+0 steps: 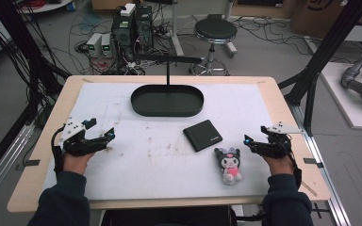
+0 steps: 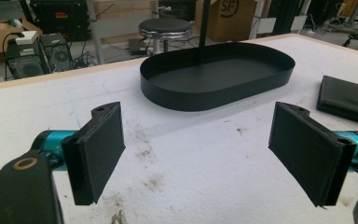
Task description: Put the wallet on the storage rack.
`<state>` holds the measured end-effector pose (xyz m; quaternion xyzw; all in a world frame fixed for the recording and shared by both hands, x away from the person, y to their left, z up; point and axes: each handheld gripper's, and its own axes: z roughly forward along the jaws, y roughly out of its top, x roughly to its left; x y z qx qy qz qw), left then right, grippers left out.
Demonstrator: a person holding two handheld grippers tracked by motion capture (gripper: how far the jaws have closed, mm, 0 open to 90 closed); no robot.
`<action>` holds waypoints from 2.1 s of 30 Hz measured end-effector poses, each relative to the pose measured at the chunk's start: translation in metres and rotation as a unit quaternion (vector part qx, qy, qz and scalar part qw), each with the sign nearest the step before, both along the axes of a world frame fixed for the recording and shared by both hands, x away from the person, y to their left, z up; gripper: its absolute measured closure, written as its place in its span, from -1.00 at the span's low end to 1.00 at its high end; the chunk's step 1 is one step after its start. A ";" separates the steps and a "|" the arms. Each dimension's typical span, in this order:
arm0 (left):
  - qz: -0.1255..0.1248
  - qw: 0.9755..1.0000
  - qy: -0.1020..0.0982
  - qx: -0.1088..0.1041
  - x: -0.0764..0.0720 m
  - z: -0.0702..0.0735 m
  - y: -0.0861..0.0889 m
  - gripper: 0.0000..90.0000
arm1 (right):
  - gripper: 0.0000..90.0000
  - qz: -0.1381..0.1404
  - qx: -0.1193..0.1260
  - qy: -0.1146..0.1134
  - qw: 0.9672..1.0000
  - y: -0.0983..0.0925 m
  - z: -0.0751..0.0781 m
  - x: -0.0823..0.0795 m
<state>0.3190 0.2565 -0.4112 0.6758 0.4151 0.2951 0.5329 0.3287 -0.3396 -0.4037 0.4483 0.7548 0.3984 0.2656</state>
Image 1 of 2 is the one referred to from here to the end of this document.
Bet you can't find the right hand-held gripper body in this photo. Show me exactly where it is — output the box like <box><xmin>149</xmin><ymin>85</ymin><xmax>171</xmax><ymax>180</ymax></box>
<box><xmin>253</xmin><ymin>121</ymin><xmax>303</xmax><ymax>159</ymax></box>

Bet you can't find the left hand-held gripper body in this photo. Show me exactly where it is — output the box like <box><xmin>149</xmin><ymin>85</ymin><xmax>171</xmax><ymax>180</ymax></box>
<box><xmin>59</xmin><ymin>117</ymin><xmax>107</xmax><ymax>157</ymax></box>

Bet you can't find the person's left hand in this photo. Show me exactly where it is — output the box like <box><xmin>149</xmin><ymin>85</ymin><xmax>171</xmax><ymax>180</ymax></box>
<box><xmin>63</xmin><ymin>152</ymin><xmax>96</xmax><ymax>175</ymax></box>

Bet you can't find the person's right hand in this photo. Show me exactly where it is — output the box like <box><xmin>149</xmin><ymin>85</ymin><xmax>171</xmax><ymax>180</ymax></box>
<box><xmin>262</xmin><ymin>155</ymin><xmax>295</xmax><ymax>177</ymax></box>

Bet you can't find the grey and black plush toy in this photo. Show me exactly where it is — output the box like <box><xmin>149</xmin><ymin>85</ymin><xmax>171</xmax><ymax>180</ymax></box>
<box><xmin>213</xmin><ymin>147</ymin><xmax>243</xmax><ymax>186</ymax></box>

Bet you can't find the dark tape piece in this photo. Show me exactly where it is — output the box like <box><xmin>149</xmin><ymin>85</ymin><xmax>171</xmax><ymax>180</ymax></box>
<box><xmin>303</xmin><ymin>157</ymin><xmax>325</xmax><ymax>170</ymax></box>
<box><xmin>23</xmin><ymin>158</ymin><xmax>41</xmax><ymax>168</ymax></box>

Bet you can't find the white table mat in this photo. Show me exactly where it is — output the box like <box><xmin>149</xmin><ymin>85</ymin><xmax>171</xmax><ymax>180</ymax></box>
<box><xmin>42</xmin><ymin>82</ymin><xmax>285</xmax><ymax>202</ymax></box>

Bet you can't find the black wallet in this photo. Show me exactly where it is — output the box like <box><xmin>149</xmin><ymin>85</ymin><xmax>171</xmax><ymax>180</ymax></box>
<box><xmin>182</xmin><ymin>119</ymin><xmax>223</xmax><ymax>153</ymax></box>

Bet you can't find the black oval tray with stand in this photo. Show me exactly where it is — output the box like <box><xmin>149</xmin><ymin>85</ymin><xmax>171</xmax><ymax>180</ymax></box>
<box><xmin>130</xmin><ymin>54</ymin><xmax>205</xmax><ymax>118</ymax></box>

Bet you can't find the grey power supply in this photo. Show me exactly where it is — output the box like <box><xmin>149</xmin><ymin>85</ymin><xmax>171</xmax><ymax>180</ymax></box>
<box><xmin>101</xmin><ymin>33</ymin><xmax>114</xmax><ymax>58</ymax></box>
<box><xmin>86</xmin><ymin>32</ymin><xmax>104</xmax><ymax>58</ymax></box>

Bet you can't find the white platform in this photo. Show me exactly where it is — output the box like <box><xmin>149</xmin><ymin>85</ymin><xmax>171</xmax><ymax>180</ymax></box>
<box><xmin>320</xmin><ymin>61</ymin><xmax>362</xmax><ymax>132</ymax></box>

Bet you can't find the black computer tower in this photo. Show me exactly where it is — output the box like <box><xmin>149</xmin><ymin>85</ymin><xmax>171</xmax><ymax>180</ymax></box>
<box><xmin>134</xmin><ymin>4</ymin><xmax>155</xmax><ymax>52</ymax></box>
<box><xmin>110</xmin><ymin>12</ymin><xmax>137</xmax><ymax>58</ymax></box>

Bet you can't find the person's lap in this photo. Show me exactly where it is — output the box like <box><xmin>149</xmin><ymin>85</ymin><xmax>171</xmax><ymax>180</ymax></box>
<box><xmin>100</xmin><ymin>205</ymin><xmax>239</xmax><ymax>226</ymax></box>

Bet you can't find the black round stool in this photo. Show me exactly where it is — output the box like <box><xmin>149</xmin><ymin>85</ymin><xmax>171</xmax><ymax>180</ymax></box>
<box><xmin>189</xmin><ymin>17</ymin><xmax>239</xmax><ymax>77</ymax></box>

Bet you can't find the white box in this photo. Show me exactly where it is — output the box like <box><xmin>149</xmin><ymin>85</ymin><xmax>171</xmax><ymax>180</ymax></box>
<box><xmin>120</xmin><ymin>3</ymin><xmax>137</xmax><ymax>18</ymax></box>

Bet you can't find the white table leg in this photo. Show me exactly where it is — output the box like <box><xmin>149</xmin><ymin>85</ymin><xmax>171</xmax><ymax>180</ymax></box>
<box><xmin>169</xmin><ymin>0</ymin><xmax>186</xmax><ymax>58</ymax></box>

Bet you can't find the cardboard box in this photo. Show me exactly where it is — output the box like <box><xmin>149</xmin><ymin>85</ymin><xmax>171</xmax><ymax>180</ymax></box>
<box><xmin>289</xmin><ymin>0</ymin><xmax>362</xmax><ymax>40</ymax></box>

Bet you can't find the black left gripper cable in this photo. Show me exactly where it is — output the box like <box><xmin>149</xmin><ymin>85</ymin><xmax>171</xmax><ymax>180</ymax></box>
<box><xmin>50</xmin><ymin>124</ymin><xmax>66</xmax><ymax>177</ymax></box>

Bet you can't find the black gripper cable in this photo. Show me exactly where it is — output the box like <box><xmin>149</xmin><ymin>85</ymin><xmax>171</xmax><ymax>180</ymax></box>
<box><xmin>50</xmin><ymin>124</ymin><xmax>66</xmax><ymax>177</ymax></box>
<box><xmin>283</xmin><ymin>134</ymin><xmax>303</xmax><ymax>190</ymax></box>

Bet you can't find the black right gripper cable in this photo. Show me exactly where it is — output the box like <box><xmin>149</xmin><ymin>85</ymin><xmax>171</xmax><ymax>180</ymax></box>
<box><xmin>283</xmin><ymin>134</ymin><xmax>303</xmax><ymax>190</ymax></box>

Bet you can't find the aluminium rail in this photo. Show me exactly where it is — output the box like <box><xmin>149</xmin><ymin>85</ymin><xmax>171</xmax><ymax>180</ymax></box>
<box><xmin>289</xmin><ymin>103</ymin><xmax>354</xmax><ymax>226</ymax></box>
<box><xmin>0</xmin><ymin>122</ymin><xmax>36</xmax><ymax>209</ymax></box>

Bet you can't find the black frame post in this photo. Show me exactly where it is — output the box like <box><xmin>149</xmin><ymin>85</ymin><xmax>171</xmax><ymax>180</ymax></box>
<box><xmin>277</xmin><ymin>0</ymin><xmax>362</xmax><ymax>137</ymax></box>
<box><xmin>0</xmin><ymin>0</ymin><xmax>72</xmax><ymax>128</ymax></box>

